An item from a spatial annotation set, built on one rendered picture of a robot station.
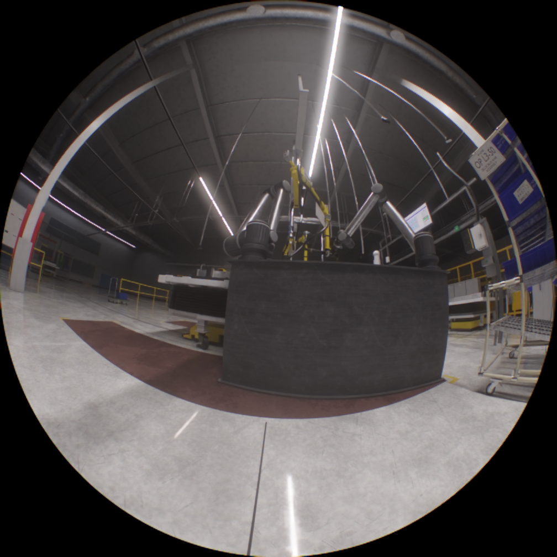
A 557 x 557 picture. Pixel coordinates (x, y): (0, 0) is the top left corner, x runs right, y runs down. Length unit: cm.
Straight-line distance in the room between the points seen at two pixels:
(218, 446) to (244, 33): 1059
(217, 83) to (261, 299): 1035
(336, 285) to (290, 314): 34
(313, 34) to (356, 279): 972
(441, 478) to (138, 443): 104
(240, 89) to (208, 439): 1067
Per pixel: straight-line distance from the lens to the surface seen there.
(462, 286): 1008
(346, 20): 742
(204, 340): 207
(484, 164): 163
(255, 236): 125
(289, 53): 979
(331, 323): 104
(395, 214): 207
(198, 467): 70
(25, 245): 437
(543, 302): 324
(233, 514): 61
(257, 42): 989
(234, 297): 114
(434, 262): 156
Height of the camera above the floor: 58
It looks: 11 degrees up
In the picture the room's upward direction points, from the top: 5 degrees clockwise
